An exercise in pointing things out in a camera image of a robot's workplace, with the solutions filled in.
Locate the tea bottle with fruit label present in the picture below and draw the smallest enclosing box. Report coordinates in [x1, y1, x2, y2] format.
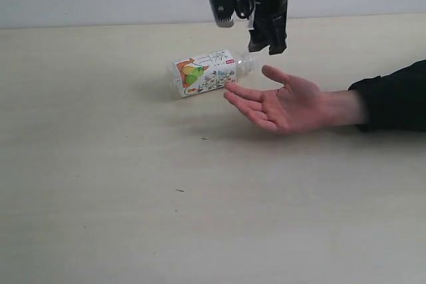
[168, 49, 260, 98]

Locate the open bare human hand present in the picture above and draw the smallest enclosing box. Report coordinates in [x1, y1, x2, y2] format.
[224, 65, 367, 135]

